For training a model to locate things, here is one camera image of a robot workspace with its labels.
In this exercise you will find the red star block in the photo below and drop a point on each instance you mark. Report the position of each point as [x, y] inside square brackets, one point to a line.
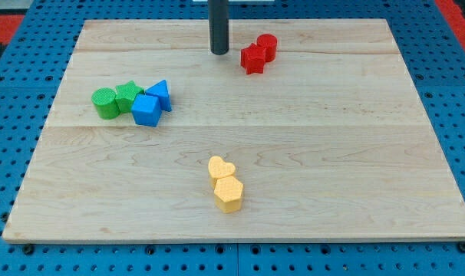
[253, 59]

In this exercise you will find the green star block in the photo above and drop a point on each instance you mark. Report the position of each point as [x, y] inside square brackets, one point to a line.
[126, 95]

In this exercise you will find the yellow heart block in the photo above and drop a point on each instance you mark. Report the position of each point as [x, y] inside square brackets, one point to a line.
[218, 169]

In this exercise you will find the yellow hexagon block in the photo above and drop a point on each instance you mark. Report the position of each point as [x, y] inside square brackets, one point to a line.
[228, 194]

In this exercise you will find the blue triangle block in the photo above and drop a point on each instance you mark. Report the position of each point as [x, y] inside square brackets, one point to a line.
[161, 92]

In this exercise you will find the blue cube block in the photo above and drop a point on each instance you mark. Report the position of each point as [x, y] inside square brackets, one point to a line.
[146, 110]

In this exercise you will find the light wooden board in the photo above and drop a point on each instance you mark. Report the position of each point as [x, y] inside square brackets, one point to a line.
[331, 141]

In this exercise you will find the red cylinder block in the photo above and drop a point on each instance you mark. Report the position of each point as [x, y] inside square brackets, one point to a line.
[269, 42]

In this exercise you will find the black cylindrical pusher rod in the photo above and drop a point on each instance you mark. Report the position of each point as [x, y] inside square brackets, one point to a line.
[218, 26]

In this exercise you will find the green cylinder block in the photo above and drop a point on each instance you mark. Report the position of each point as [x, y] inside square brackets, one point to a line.
[104, 101]

